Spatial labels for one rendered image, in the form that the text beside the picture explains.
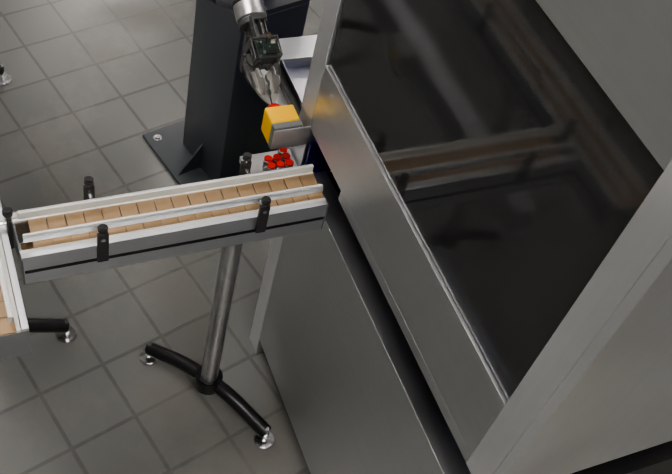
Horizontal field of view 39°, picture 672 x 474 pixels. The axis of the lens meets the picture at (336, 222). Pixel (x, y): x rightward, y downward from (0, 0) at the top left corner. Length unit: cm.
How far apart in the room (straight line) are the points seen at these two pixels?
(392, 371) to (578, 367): 67
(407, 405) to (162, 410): 107
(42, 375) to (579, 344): 189
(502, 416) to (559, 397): 19
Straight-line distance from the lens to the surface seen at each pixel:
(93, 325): 303
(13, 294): 198
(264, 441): 284
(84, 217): 208
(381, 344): 204
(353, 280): 211
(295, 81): 251
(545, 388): 152
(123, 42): 391
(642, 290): 127
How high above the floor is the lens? 254
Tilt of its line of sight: 49 degrees down
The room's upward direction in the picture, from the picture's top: 17 degrees clockwise
